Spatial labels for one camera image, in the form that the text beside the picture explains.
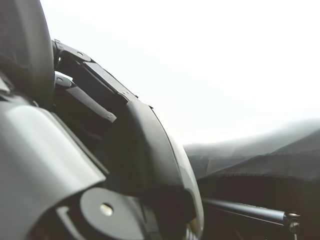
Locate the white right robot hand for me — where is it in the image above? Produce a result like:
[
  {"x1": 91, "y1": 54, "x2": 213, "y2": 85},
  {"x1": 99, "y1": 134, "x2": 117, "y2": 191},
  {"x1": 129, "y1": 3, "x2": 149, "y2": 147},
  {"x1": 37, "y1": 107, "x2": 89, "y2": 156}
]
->
[{"x1": 0, "y1": 0, "x2": 205, "y2": 240}]

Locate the dark metal rod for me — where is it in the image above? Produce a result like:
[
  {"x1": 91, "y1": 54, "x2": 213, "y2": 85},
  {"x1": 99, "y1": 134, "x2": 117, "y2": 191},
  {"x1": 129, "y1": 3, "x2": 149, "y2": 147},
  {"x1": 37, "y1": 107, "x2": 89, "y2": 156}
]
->
[{"x1": 201, "y1": 196, "x2": 302, "y2": 235}]

